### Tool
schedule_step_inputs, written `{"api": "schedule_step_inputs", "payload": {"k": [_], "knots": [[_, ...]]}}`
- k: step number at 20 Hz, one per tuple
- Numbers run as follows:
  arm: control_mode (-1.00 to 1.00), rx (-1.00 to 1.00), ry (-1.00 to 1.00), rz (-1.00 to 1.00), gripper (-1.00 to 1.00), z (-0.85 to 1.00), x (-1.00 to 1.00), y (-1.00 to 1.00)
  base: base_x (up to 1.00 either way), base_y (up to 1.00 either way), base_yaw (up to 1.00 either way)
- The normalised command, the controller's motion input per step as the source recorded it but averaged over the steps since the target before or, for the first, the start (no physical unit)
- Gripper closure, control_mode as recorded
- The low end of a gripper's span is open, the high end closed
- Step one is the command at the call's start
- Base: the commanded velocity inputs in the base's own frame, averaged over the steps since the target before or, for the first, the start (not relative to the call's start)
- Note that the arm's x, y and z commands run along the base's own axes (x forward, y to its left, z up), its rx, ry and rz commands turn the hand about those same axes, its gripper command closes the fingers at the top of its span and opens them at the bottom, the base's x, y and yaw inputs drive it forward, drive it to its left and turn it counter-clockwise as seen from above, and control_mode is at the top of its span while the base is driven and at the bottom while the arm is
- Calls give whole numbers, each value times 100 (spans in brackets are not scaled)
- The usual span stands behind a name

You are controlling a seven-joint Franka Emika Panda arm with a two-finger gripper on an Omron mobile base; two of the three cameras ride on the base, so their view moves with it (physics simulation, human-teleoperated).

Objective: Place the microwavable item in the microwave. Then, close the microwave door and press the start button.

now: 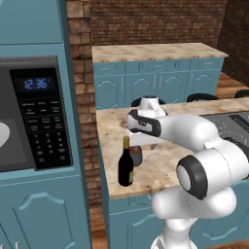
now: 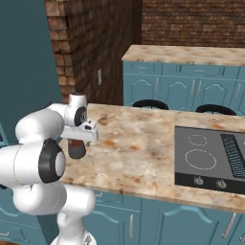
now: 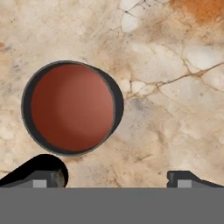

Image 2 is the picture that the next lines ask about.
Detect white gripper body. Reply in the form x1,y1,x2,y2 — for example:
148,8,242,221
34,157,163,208
59,126,100,145

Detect blue drawer front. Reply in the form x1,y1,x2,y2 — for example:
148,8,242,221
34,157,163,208
93,189,124,206

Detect black round stool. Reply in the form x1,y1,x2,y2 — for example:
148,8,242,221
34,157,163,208
194,103,238,117
131,99,169,111

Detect grey black hob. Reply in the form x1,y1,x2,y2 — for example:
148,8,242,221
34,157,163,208
173,125,245,196

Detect grey hob knob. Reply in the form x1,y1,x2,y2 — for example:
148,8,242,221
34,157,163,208
215,178,228,189
193,175,205,187

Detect blue arched cupboard door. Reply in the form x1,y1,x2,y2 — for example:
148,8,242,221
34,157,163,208
83,204,143,245
142,198,238,245

